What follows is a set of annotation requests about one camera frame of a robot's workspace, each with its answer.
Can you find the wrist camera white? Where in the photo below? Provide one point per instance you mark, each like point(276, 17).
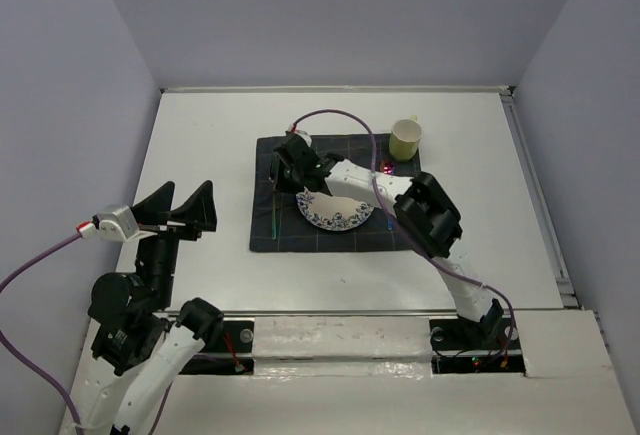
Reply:
point(114, 223)
point(301, 133)

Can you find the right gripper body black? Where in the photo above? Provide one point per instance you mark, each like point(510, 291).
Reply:
point(288, 178)

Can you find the iridescent fork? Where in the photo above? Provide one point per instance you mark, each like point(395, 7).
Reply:
point(274, 217)

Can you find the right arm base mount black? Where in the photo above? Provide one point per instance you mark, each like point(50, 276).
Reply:
point(454, 351)

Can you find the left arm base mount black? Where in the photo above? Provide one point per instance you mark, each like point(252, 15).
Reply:
point(231, 354)

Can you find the pale yellow mug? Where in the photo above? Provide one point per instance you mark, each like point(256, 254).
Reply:
point(405, 138)

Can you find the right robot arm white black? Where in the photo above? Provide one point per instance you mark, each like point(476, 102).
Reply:
point(419, 208)

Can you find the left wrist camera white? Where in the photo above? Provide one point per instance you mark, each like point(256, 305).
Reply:
point(114, 223)

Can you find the blue floral ceramic plate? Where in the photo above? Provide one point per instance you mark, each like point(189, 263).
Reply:
point(334, 214)

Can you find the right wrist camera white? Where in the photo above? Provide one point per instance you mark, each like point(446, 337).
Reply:
point(301, 133)

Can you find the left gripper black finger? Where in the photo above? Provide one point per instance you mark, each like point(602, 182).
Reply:
point(198, 212)
point(155, 209)

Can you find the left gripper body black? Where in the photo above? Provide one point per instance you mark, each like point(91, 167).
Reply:
point(160, 255)

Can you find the dark grey checked cloth placemat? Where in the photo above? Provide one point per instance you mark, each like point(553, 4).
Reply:
point(295, 234)

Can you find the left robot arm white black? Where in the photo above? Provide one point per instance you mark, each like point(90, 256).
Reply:
point(136, 355)

